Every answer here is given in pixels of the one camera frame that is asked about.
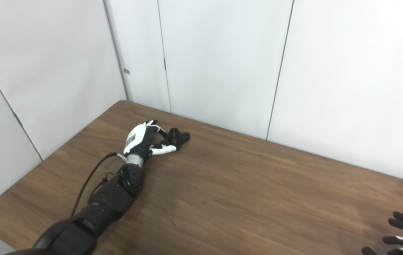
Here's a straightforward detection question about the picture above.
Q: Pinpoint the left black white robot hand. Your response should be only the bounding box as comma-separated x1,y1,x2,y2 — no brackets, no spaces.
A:
123,120,178,167

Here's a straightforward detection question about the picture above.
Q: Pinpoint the black flanged holder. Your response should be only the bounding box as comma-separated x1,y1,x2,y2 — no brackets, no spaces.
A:
159,127,191,151

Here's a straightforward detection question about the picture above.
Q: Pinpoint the left thin yellow-tipped wire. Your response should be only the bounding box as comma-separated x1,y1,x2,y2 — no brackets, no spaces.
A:
97,171,116,188

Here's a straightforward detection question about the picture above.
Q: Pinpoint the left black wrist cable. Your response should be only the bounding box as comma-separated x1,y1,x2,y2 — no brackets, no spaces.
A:
70,152,128,216

